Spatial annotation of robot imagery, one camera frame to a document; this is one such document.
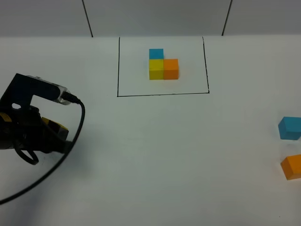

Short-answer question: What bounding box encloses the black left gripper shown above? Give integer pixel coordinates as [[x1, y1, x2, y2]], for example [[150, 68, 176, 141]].
[[0, 106, 65, 153]]

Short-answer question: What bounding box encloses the yellow template cube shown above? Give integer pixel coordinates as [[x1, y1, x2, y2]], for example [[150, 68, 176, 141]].
[[149, 59, 164, 80]]

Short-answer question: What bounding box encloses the blue template cube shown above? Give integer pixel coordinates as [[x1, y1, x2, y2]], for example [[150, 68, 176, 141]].
[[149, 48, 164, 60]]

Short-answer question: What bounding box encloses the orange template cube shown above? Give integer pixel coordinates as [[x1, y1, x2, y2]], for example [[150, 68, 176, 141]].
[[164, 59, 179, 80]]

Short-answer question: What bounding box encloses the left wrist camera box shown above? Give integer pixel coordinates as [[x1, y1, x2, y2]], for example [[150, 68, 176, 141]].
[[0, 73, 70, 109]]

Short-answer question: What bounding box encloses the black left camera cable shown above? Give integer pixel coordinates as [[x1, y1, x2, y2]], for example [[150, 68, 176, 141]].
[[0, 92, 86, 205]]

